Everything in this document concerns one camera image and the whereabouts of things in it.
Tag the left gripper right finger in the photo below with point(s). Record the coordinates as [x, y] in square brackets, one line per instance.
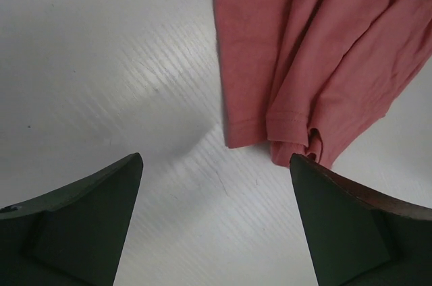
[357, 235]

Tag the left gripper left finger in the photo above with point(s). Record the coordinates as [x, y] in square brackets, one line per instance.
[73, 235]

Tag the pink t shirt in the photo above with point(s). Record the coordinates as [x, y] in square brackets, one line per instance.
[310, 76]

